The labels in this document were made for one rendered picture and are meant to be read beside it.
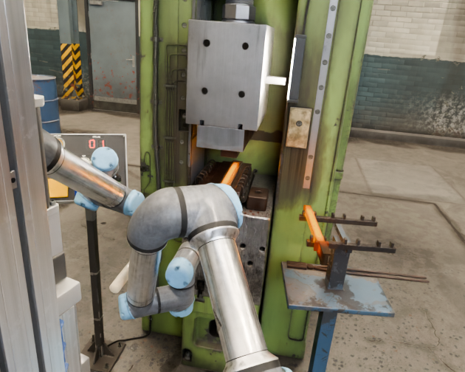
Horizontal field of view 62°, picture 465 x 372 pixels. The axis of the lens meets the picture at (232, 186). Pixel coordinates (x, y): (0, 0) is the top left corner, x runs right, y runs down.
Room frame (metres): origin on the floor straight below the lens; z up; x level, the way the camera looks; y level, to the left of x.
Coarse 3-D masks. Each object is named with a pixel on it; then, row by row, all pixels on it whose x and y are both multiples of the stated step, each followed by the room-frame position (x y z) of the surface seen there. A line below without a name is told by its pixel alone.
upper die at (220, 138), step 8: (200, 128) 1.58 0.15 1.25; (208, 128) 1.58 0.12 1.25; (216, 128) 1.57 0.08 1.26; (224, 128) 1.57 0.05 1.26; (232, 128) 1.56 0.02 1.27; (240, 128) 1.57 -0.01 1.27; (200, 136) 1.58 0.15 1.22; (208, 136) 1.58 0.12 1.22; (216, 136) 1.57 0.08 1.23; (224, 136) 1.57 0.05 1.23; (232, 136) 1.56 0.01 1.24; (240, 136) 1.56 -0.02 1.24; (248, 136) 1.70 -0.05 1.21; (200, 144) 1.58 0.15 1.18; (208, 144) 1.58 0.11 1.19; (216, 144) 1.57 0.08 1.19; (224, 144) 1.57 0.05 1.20; (232, 144) 1.56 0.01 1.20; (240, 144) 1.56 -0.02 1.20
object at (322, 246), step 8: (304, 208) 1.48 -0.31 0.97; (312, 216) 1.39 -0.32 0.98; (312, 224) 1.32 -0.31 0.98; (312, 232) 1.27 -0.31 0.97; (320, 232) 1.26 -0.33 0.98; (320, 240) 1.20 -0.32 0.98; (320, 248) 1.16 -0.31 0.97; (328, 248) 1.13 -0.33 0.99; (320, 256) 1.14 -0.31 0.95; (328, 264) 1.09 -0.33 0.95
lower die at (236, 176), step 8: (232, 160) 1.98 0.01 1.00; (216, 168) 1.88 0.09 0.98; (224, 168) 1.86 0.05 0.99; (240, 168) 1.88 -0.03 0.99; (248, 168) 1.89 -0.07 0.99; (208, 176) 1.75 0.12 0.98; (216, 176) 1.73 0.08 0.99; (224, 176) 1.72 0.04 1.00; (232, 176) 1.72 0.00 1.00; (240, 176) 1.75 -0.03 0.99; (200, 184) 1.65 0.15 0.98; (232, 184) 1.65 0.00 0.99; (240, 184) 1.65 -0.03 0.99; (240, 192) 1.58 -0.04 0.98
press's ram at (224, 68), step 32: (192, 32) 1.59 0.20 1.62; (224, 32) 1.57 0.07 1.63; (256, 32) 1.55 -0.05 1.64; (192, 64) 1.59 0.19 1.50; (224, 64) 1.57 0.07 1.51; (256, 64) 1.55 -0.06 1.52; (192, 96) 1.59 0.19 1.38; (224, 96) 1.57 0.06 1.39; (256, 96) 1.55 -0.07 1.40; (256, 128) 1.55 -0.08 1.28
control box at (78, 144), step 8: (56, 136) 1.52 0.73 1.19; (64, 136) 1.53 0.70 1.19; (72, 136) 1.54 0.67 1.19; (80, 136) 1.54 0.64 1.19; (88, 136) 1.55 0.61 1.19; (96, 136) 1.56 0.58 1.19; (104, 136) 1.57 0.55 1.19; (112, 136) 1.58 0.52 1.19; (120, 136) 1.59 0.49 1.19; (64, 144) 1.51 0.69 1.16; (72, 144) 1.52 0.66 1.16; (80, 144) 1.53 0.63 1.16; (88, 144) 1.53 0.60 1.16; (96, 144) 1.54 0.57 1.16; (104, 144) 1.55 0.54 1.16; (112, 144) 1.56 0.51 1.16; (120, 144) 1.57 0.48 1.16; (72, 152) 1.50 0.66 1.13; (80, 152) 1.51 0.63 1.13; (88, 152) 1.52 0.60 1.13; (120, 152) 1.56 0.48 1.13; (120, 160) 1.54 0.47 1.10; (120, 168) 1.52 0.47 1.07; (72, 192) 1.42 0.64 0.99; (56, 200) 1.39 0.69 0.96; (64, 200) 1.40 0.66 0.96; (72, 200) 1.41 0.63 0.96
